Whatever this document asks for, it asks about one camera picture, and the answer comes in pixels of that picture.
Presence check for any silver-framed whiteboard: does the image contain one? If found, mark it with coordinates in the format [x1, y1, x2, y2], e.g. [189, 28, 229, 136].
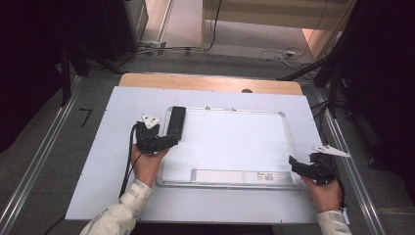
[156, 106, 303, 191]

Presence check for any person's left hand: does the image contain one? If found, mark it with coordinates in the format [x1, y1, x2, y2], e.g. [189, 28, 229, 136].
[130, 144, 171, 188]

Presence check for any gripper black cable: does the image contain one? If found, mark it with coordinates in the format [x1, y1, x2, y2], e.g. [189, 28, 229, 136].
[323, 158, 347, 211]
[118, 123, 145, 199]

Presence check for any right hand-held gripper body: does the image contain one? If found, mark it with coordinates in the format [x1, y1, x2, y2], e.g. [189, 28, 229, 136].
[306, 144, 351, 186]

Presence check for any person's right hand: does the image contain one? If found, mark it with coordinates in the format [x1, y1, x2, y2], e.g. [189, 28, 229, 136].
[300, 175, 344, 213]

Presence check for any black cabinet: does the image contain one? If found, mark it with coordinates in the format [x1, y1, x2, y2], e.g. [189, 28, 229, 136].
[99, 0, 140, 63]

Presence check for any white table cover board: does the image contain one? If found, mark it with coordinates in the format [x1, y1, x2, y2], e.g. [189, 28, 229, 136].
[65, 85, 324, 225]

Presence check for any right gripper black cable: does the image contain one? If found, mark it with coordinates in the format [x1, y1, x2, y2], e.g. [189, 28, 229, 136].
[323, 158, 347, 211]

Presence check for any bundle of floor cables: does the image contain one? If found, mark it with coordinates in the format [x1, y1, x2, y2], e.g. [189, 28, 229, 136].
[115, 40, 205, 63]

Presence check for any beige wooden furniture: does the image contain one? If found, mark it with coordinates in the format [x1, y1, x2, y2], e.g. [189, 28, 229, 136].
[200, 0, 357, 51]

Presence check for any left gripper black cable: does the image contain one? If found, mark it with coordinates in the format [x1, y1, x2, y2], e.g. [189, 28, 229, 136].
[118, 123, 145, 199]

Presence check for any metal floor rail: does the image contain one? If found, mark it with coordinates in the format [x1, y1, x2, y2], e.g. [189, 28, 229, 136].
[313, 87, 389, 235]
[0, 75, 83, 235]

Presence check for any black whiteboard eraser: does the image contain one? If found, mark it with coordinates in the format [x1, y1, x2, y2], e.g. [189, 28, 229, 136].
[165, 105, 187, 142]

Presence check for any black metal stand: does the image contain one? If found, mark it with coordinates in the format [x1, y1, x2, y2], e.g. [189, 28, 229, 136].
[59, 43, 73, 108]
[276, 48, 351, 119]

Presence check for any black hanging cable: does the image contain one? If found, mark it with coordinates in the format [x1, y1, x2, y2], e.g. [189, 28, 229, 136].
[201, 0, 224, 53]

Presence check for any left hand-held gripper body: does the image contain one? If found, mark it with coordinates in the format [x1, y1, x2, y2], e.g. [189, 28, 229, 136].
[133, 114, 164, 155]

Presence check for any wooden table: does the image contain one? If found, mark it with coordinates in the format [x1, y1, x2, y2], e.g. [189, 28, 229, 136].
[117, 71, 304, 97]

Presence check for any white floor cable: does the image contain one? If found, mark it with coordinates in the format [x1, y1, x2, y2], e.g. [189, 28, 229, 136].
[258, 46, 306, 64]

